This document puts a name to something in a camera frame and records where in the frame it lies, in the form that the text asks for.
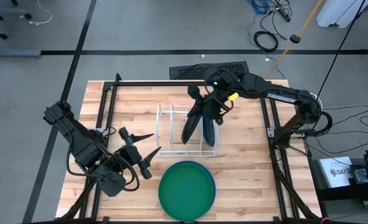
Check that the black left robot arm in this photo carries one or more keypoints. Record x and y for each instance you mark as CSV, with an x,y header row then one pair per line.
x,y
78,140

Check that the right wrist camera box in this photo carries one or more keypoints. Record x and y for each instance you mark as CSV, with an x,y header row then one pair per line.
x,y
218,81

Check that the grey office chair base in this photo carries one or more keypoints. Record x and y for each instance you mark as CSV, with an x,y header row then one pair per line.
x,y
3,18

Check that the black side cart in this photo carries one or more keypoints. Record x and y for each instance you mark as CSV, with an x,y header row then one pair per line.
x,y
342,194

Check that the black mesh mat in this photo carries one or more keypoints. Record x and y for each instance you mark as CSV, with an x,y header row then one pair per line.
x,y
186,71

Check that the large green plate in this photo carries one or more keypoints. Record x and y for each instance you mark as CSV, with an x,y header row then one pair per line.
x,y
185,193

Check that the small dark blue plate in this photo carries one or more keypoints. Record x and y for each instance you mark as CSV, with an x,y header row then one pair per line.
x,y
209,133

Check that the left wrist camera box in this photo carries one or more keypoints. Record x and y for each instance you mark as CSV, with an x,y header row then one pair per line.
x,y
110,182

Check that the red knob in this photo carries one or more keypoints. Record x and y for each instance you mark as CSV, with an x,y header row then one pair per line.
x,y
325,221

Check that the black aluminium frame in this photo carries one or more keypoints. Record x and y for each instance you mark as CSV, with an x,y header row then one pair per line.
x,y
158,83

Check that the white printed booklet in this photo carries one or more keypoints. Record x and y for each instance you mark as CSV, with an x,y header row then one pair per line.
x,y
333,174

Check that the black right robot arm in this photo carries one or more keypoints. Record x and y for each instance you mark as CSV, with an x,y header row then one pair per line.
x,y
280,93

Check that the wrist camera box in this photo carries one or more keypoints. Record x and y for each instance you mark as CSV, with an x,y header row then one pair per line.
x,y
110,182
218,81

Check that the small yellow connector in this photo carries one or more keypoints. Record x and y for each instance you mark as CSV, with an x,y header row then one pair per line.
x,y
233,96

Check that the black round disc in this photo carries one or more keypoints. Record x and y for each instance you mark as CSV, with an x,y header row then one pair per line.
x,y
295,39

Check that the white bag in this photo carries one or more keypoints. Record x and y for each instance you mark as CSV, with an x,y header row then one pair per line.
x,y
336,12

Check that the grey floor beam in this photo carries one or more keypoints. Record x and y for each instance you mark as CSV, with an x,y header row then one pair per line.
x,y
12,53

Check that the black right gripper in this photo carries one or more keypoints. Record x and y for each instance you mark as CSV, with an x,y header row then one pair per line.
x,y
215,105

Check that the black power strip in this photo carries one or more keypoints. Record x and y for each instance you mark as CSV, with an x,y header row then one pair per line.
x,y
284,15

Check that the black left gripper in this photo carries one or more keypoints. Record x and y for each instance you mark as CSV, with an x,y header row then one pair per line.
x,y
130,154

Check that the small dark green plate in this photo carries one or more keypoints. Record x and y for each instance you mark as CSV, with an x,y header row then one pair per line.
x,y
190,130

